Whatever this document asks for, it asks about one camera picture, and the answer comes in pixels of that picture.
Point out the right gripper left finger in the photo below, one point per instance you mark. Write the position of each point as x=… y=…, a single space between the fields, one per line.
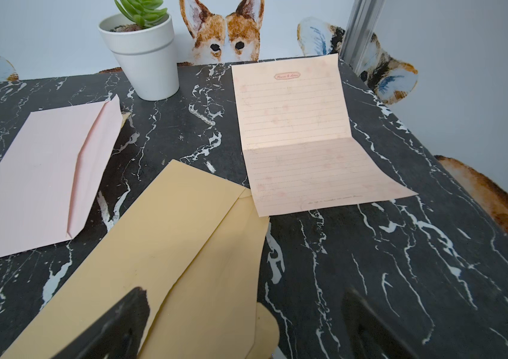
x=116 y=334

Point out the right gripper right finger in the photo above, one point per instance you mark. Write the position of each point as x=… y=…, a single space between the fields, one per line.
x=367 y=327

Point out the brown kraft envelope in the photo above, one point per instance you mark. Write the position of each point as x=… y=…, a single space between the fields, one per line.
x=193 y=241

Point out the pink envelope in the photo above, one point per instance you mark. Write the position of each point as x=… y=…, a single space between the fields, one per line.
x=50 y=174

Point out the cream letter paper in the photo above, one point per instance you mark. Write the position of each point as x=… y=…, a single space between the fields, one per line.
x=296 y=139

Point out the small plant in white pot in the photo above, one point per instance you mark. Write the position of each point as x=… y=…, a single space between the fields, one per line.
x=142 y=39

